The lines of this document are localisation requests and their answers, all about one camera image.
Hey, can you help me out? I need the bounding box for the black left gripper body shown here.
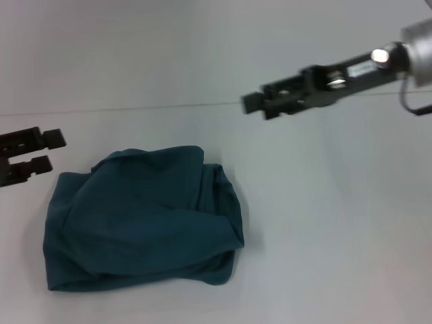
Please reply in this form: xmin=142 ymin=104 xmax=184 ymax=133
xmin=0 ymin=126 xmax=45 ymax=189

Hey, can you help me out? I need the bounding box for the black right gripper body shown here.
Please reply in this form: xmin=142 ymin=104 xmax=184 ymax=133
xmin=261 ymin=41 xmax=413 ymax=121

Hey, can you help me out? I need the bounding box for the teal t-shirt with FREE print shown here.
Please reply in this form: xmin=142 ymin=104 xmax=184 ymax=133
xmin=42 ymin=144 xmax=245 ymax=292

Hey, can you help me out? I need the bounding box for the right gripper cable with connector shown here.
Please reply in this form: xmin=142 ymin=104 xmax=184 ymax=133
xmin=370 ymin=48 xmax=432 ymax=117

